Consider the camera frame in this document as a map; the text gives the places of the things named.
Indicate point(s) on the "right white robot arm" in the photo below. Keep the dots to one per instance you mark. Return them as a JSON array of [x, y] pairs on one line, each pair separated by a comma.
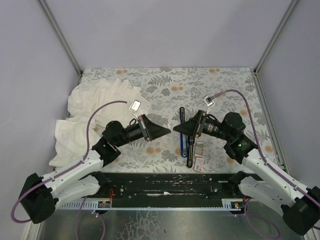
[[297, 204]]

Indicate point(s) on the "right aluminium frame post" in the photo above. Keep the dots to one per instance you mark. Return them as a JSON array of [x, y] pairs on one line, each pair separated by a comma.
[[278, 31]]

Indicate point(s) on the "red white staple box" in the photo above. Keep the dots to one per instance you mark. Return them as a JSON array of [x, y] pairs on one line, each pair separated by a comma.
[[199, 164]]

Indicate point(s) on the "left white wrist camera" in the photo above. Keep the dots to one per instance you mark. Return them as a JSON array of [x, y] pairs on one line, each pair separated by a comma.
[[134, 107]]

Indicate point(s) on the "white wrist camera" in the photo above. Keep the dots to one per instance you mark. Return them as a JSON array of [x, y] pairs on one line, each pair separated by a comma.
[[209, 102], [134, 107]]

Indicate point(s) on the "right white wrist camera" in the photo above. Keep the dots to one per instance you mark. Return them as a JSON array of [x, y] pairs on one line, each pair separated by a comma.
[[209, 102]]

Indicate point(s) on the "aluminium frame post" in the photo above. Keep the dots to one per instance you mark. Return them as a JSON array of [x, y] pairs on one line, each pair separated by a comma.
[[278, 31], [60, 36]]

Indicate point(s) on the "blue stapler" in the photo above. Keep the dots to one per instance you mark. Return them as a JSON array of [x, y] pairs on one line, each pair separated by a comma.
[[184, 149]]

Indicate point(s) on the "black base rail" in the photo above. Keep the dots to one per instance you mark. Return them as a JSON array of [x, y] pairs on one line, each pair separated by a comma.
[[203, 185]]

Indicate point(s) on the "black stapler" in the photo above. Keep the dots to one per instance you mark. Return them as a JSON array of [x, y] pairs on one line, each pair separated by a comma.
[[191, 141]]

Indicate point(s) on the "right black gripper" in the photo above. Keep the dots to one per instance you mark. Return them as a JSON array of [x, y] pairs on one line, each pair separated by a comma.
[[200, 124]]

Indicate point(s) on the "floral tablecloth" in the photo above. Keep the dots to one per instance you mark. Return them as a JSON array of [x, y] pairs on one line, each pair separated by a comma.
[[167, 89]]

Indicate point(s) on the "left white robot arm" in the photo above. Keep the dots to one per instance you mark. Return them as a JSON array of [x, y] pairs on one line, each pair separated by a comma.
[[41, 195]]

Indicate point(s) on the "white slotted cable duct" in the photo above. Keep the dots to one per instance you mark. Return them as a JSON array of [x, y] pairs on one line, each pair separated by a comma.
[[157, 203]]

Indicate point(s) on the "metal staple strip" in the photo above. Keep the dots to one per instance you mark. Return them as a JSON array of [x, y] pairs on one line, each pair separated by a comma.
[[198, 148]]

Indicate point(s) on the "white cloth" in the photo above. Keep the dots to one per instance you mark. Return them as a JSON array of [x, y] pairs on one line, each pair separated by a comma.
[[92, 105]]

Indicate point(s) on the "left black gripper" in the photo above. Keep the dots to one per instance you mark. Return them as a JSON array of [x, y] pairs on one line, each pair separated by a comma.
[[145, 128]]

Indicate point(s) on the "left aluminium frame post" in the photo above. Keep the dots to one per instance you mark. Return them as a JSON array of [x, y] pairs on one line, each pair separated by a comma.
[[60, 36]]

